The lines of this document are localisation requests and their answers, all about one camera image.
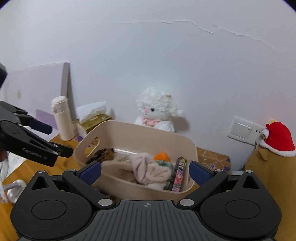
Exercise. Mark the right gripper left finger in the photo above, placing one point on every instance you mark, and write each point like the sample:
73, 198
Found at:
81, 182

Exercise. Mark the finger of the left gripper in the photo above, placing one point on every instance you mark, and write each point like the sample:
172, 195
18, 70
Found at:
27, 120

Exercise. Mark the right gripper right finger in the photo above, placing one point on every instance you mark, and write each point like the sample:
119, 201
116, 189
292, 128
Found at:
210, 182

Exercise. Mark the brown hair claw clip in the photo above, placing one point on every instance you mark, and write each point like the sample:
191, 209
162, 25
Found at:
102, 155

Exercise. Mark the orange knitted item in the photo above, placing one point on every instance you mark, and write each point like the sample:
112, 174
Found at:
162, 157

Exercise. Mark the lilac board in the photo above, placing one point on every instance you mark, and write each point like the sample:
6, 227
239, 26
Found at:
33, 89

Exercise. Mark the grey-green cloth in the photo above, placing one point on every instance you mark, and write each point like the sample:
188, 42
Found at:
164, 163

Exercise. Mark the pink beige cloth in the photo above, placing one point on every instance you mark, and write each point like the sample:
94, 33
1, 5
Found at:
140, 168

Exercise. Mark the gold tissue box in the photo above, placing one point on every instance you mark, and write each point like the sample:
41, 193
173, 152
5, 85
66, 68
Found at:
89, 116

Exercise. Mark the brown capybara plush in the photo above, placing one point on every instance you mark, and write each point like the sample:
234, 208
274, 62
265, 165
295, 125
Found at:
277, 173

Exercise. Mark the red plush hat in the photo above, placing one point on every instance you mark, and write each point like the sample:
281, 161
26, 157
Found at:
277, 138

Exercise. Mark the white lamb plush toy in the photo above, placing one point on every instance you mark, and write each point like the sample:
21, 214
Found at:
157, 109

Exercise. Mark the white wall switch socket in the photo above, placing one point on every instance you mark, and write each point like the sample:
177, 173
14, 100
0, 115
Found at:
245, 131

